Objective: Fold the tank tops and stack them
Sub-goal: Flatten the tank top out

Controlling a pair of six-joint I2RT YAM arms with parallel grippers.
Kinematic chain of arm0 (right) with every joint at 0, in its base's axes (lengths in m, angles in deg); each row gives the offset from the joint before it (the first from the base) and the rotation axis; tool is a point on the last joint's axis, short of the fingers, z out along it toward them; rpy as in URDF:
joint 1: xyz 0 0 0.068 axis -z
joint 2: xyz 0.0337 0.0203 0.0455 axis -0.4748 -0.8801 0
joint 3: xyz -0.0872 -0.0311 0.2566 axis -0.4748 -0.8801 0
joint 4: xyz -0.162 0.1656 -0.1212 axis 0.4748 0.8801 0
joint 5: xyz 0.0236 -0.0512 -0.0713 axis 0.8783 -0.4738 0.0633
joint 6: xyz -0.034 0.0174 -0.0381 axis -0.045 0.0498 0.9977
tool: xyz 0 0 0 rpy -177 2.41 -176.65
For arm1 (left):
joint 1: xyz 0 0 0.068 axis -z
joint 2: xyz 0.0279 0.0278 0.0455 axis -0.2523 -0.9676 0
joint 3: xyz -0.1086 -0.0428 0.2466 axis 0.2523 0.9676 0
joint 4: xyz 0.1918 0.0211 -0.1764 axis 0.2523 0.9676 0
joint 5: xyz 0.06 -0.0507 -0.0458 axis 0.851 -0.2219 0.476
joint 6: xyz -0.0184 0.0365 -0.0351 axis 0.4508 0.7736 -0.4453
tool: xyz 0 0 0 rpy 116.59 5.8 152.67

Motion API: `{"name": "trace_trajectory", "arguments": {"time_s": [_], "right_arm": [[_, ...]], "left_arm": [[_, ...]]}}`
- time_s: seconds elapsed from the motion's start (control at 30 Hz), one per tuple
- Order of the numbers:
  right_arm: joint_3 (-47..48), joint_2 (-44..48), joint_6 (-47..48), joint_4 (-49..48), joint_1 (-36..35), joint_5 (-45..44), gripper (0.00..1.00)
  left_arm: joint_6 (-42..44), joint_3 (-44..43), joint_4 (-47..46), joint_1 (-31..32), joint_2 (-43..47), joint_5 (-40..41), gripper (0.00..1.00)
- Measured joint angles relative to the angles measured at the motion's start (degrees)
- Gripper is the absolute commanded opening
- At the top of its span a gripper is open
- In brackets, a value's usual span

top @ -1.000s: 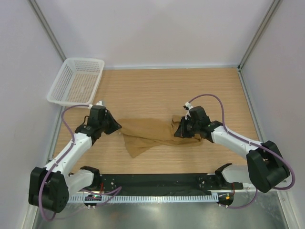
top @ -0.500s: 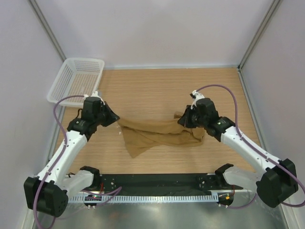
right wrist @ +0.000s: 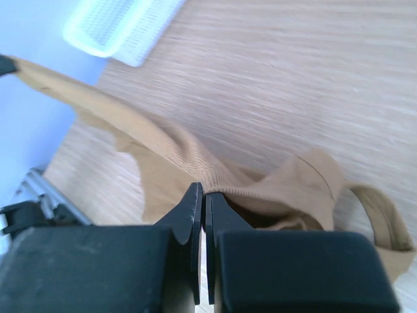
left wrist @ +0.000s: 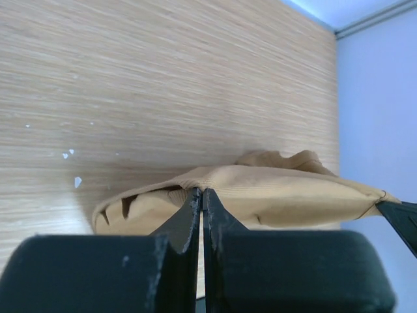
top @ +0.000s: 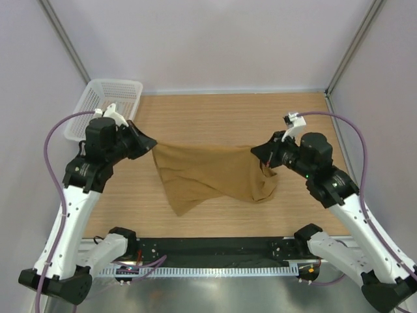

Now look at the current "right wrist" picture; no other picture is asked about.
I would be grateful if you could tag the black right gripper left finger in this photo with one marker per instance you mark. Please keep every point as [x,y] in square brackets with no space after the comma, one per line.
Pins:
[129,268]

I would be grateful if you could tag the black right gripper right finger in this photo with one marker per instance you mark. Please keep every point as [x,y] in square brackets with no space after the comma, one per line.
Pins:
[251,270]

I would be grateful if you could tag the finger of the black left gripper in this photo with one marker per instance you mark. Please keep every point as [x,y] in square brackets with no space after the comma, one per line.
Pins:
[7,65]

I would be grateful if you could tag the tan ribbed tank top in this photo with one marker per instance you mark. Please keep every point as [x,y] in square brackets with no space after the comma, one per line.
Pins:
[302,194]

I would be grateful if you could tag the white perforated plastic basket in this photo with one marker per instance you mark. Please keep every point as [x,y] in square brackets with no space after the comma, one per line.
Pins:
[124,30]

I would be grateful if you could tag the aluminium frame rail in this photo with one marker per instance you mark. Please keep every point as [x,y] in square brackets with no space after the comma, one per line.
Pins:
[54,205]

